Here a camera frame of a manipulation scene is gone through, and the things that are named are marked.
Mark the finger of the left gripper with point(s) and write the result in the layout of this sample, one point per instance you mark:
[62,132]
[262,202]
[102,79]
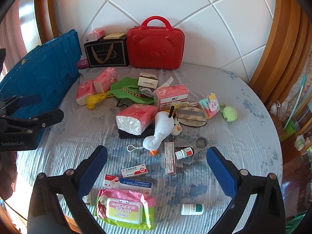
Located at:
[39,122]
[13,103]

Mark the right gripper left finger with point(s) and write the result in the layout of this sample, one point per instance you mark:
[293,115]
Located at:
[45,214]

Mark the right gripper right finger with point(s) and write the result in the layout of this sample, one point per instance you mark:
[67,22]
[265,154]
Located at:
[268,212]

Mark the white barcode medicine box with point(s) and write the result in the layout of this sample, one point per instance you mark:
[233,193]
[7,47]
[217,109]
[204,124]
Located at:
[87,199]

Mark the foot patch box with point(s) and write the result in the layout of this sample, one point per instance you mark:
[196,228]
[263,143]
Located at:
[115,182]

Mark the white green pill bottle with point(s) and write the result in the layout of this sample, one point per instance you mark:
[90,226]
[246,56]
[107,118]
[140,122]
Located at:
[192,209]

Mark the pink wet wipes pack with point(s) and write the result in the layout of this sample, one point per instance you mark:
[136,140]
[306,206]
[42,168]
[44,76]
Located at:
[125,208]

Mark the pink tissue pack front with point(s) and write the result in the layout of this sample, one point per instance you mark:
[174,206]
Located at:
[136,118]

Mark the pink tissue pack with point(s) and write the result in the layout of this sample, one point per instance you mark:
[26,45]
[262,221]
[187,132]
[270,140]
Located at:
[104,81]
[136,118]
[84,90]

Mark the red white ointment box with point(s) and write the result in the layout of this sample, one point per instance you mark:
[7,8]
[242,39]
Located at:
[134,171]

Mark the long pink medicine box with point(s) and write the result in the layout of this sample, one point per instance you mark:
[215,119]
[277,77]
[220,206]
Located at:
[169,152]

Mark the white goose plush keychain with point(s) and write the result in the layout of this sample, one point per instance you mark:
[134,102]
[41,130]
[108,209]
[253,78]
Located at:
[164,124]

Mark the blue plastic storage crate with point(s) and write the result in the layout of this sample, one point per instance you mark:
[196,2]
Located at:
[49,71]

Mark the pink tissue pack far left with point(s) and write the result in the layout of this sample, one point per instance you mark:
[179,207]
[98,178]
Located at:
[84,90]

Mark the yellow duck clip toy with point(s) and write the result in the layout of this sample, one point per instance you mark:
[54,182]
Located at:
[93,100]

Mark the pink tissue pack upright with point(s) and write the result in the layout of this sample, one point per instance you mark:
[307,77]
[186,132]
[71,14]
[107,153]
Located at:
[104,81]

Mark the small magenta box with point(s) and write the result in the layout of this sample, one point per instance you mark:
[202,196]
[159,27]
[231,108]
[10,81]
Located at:
[82,64]

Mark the green bucket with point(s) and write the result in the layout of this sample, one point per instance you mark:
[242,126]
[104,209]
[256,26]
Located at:
[289,130]

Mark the green plush crocodile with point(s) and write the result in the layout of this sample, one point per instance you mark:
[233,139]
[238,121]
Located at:
[127,88]

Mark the pink tissue box on top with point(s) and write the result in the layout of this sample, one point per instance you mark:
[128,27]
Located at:
[94,35]

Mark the pink tissue box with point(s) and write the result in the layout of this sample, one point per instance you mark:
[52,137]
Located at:
[94,35]
[163,97]

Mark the small white medicine bottle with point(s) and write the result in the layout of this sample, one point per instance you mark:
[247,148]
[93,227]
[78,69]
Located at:
[184,153]

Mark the green round plush toy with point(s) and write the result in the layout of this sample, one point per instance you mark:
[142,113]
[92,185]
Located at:
[229,113]

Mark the small white carton box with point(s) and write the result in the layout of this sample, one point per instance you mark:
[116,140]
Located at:
[147,80]

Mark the tan card box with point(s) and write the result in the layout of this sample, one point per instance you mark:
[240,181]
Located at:
[114,36]

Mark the camouflage fabric pouch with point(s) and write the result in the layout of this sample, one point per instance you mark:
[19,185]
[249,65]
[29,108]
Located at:
[191,116]

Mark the colourful small tissue packet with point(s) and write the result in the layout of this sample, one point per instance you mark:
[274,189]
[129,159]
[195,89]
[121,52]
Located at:
[209,105]

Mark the pink tissue box centre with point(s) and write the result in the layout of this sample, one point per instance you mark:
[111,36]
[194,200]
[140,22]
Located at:
[163,97]

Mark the small cream chick plush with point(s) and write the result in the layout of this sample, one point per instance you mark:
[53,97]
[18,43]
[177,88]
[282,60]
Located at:
[177,128]

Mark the red bear suitcase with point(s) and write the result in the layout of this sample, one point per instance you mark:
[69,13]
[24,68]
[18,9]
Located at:
[155,44]

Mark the black gift box gold handle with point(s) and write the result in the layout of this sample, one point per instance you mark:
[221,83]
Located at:
[107,53]

